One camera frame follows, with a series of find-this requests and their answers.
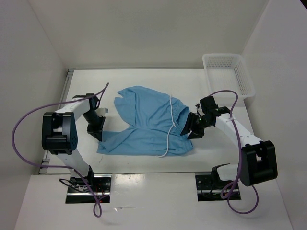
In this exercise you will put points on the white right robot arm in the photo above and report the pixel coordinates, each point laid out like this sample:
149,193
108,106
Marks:
258,157

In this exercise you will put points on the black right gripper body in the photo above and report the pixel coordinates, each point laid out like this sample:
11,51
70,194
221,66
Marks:
197,123

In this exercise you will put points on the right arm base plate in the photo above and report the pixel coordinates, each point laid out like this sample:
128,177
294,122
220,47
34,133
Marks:
207,189

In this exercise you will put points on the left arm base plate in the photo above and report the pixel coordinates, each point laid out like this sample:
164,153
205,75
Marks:
78,192

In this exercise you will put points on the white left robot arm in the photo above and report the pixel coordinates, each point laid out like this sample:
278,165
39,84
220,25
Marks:
59,135

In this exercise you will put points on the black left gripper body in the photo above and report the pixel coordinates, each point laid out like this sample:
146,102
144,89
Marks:
95,122

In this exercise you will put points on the light blue shorts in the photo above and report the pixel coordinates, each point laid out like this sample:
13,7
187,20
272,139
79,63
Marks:
155,121

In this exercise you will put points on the white plastic basket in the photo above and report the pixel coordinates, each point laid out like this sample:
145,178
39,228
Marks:
226,71

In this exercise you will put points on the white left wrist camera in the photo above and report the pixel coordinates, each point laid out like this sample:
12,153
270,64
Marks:
101,112

